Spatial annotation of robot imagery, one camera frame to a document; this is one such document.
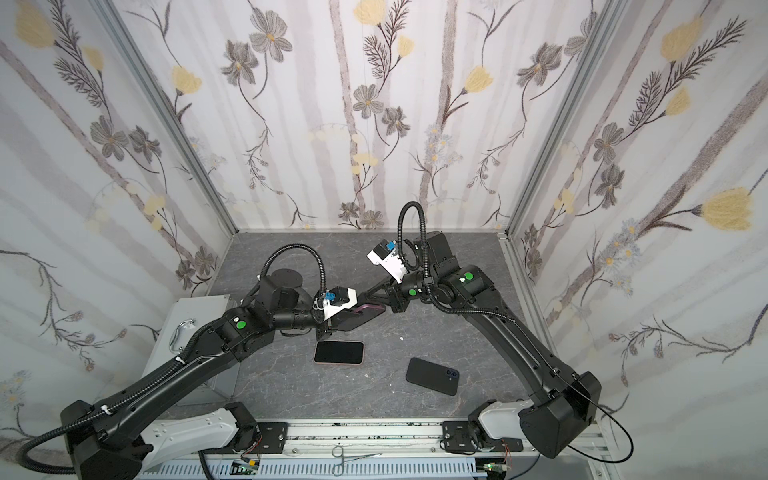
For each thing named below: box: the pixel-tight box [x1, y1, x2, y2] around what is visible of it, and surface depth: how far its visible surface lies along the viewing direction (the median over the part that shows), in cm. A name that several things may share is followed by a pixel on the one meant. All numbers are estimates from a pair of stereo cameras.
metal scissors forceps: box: [331, 445, 382, 477], surface depth 73 cm
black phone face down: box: [405, 357, 460, 396], surface depth 86 cm
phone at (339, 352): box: [313, 340, 365, 365], surface depth 90 cm
